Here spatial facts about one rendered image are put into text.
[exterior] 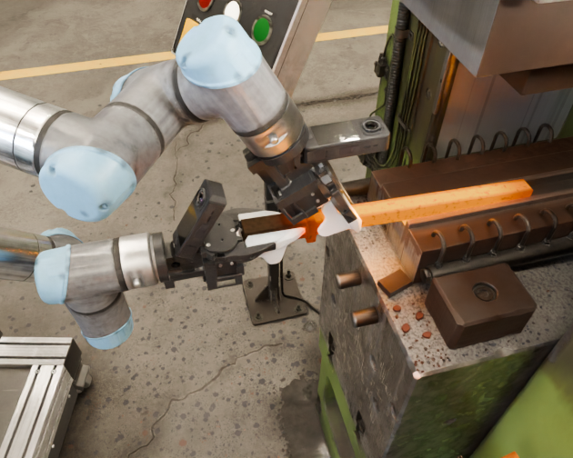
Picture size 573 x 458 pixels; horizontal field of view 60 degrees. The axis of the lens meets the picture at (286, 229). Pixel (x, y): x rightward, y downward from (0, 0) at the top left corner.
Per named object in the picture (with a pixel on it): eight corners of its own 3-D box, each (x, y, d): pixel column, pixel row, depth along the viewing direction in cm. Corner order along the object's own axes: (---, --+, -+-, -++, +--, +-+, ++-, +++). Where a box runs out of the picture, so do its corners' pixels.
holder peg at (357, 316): (353, 332, 79) (355, 323, 77) (347, 317, 80) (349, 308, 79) (377, 326, 79) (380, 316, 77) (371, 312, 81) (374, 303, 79)
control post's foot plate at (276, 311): (251, 328, 178) (250, 314, 171) (239, 280, 192) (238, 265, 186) (310, 315, 182) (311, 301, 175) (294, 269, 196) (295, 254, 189)
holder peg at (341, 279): (337, 293, 84) (339, 283, 82) (333, 280, 86) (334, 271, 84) (360, 288, 84) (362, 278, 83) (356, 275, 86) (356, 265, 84)
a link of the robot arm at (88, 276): (53, 277, 73) (33, 237, 67) (130, 263, 75) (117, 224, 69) (49, 322, 68) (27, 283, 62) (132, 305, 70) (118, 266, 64)
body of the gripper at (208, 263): (238, 246, 79) (160, 261, 76) (235, 207, 72) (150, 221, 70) (247, 284, 73) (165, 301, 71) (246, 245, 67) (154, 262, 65)
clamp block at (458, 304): (448, 352, 70) (460, 326, 65) (422, 303, 75) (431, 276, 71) (525, 333, 72) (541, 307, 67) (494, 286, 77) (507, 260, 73)
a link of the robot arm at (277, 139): (279, 76, 59) (297, 114, 54) (297, 103, 62) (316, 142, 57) (227, 111, 61) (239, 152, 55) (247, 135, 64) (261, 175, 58)
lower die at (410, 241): (412, 283, 78) (423, 248, 72) (366, 198, 91) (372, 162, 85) (641, 234, 85) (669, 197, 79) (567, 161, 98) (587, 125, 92)
